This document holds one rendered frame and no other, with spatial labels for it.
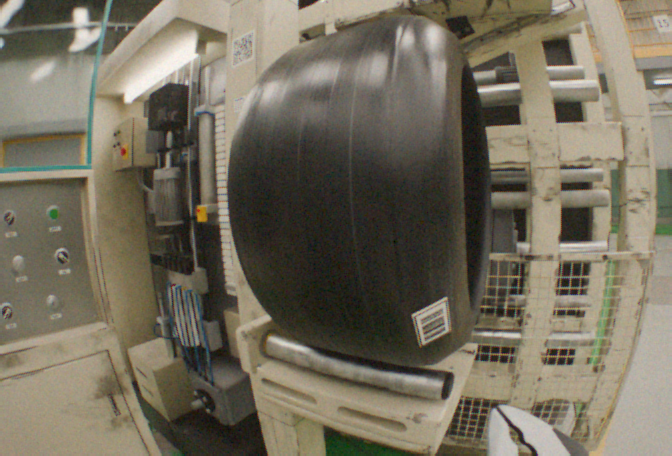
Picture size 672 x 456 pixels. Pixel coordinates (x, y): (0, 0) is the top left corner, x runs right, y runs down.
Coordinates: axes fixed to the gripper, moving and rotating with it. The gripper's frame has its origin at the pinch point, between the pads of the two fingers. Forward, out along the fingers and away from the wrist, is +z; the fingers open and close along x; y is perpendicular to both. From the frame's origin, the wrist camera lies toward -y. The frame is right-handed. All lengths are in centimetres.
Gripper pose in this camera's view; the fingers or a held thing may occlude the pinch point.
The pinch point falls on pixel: (504, 417)
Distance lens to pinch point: 29.5
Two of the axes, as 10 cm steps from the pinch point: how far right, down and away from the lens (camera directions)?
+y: 2.3, 6.9, 6.8
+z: -3.3, -6.0, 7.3
